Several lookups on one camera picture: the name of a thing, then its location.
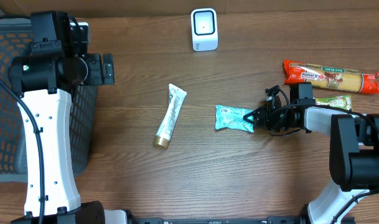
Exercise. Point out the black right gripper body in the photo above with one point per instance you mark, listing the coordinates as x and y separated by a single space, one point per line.
267 116

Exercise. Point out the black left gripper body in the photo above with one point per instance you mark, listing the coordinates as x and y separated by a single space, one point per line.
107 69

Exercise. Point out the grey plastic shopping basket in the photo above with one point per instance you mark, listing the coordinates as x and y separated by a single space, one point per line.
15 39

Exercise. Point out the white leaf-print pack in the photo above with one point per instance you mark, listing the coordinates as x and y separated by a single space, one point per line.
166 128

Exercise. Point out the green snack packet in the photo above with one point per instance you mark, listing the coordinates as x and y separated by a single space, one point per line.
344 102

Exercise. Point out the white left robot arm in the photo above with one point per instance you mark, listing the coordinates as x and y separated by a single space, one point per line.
42 83

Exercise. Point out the white barcode scanner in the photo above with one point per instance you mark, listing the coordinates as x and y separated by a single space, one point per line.
204 29

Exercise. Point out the black front rail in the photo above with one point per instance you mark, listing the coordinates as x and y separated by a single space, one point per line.
126 217

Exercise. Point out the orange spaghetti packet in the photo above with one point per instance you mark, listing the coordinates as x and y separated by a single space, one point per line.
329 77

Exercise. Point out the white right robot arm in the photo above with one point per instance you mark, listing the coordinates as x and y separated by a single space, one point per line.
353 150

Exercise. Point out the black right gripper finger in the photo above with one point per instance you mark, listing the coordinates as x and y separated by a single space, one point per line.
256 115
257 123

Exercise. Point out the teal wet wipes pack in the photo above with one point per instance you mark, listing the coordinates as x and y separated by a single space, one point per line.
232 118

